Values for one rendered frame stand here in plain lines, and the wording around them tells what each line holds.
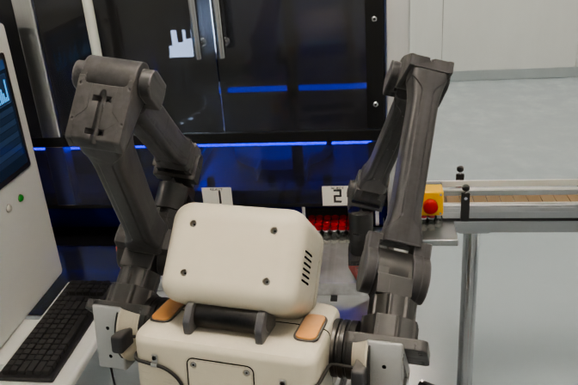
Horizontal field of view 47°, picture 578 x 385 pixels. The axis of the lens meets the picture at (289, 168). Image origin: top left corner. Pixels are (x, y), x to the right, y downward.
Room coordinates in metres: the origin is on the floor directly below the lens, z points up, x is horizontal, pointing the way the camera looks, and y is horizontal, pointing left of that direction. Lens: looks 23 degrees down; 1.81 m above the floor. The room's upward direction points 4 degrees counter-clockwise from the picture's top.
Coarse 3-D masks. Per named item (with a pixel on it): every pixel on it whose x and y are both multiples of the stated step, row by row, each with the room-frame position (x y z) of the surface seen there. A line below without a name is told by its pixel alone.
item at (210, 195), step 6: (204, 192) 1.69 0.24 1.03; (210, 192) 1.68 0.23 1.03; (216, 192) 1.68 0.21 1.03; (222, 192) 1.68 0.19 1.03; (228, 192) 1.68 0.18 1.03; (204, 198) 1.69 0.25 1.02; (210, 198) 1.68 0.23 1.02; (216, 198) 1.68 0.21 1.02; (222, 198) 1.68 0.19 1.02; (228, 198) 1.68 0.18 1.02; (222, 204) 1.68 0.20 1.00; (228, 204) 1.68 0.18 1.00
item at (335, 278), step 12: (324, 252) 1.57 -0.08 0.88; (336, 252) 1.56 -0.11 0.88; (324, 264) 1.51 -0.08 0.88; (336, 264) 1.50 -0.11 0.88; (324, 276) 1.45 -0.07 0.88; (336, 276) 1.44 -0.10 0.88; (348, 276) 1.44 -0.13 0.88; (324, 288) 1.37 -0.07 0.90; (336, 288) 1.36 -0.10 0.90; (348, 288) 1.36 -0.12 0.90
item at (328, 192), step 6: (324, 186) 1.64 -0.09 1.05; (330, 186) 1.63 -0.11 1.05; (336, 186) 1.63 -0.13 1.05; (342, 186) 1.63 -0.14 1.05; (324, 192) 1.64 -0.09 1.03; (330, 192) 1.63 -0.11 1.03; (336, 192) 1.63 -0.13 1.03; (342, 192) 1.63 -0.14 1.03; (324, 198) 1.64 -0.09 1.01; (330, 198) 1.63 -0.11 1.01; (336, 198) 1.63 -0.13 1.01; (342, 198) 1.63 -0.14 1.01; (324, 204) 1.64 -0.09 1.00; (330, 204) 1.63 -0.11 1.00; (336, 204) 1.63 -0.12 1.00; (342, 204) 1.63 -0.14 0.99
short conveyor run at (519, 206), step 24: (456, 192) 1.71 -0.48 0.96; (480, 192) 1.70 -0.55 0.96; (504, 192) 1.69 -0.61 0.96; (528, 192) 1.69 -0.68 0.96; (552, 192) 1.68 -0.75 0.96; (576, 192) 1.67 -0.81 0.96; (456, 216) 1.69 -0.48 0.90; (480, 216) 1.68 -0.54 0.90; (504, 216) 1.67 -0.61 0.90; (528, 216) 1.66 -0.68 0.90; (552, 216) 1.65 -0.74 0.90; (576, 216) 1.64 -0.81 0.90
